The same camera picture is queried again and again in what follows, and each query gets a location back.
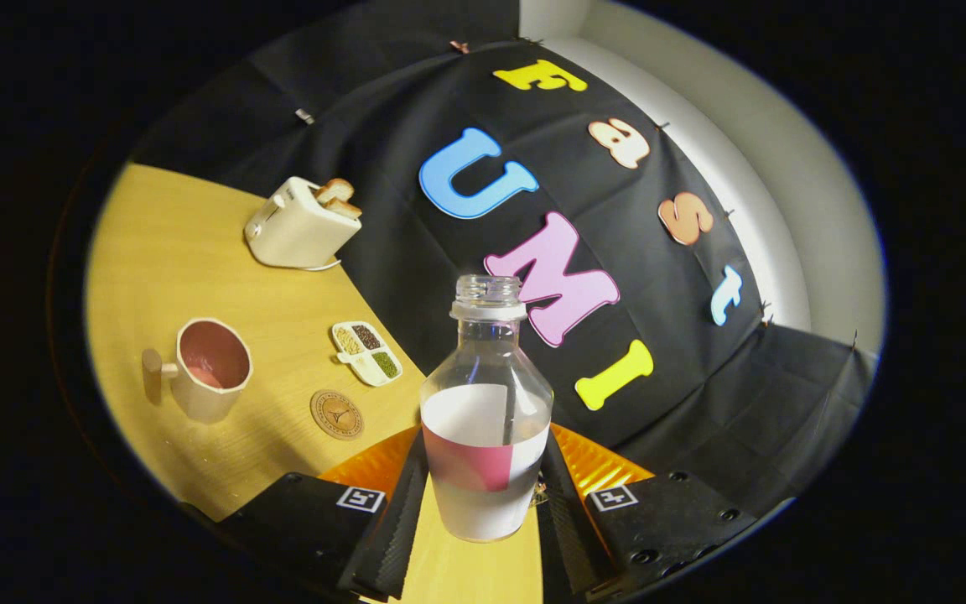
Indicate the white clip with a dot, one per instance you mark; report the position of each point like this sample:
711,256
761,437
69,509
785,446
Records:
304,116

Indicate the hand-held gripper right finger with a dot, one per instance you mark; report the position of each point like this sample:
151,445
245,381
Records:
571,537

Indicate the toast slice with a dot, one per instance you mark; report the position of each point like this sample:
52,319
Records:
345,209
334,191

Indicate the round cork coaster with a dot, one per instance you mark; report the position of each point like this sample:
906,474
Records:
336,414

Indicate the wooden table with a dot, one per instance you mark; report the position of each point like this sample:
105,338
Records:
181,252

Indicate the divided snack dish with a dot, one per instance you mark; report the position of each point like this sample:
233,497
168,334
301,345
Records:
366,356

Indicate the pink clip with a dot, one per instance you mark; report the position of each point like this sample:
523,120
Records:
459,46

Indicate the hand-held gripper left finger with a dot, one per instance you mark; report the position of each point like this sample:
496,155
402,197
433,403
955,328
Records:
395,528

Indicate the clear juice bottle pink label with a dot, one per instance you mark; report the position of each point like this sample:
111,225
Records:
483,503

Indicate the cream toaster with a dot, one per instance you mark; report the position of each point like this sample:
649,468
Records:
298,231

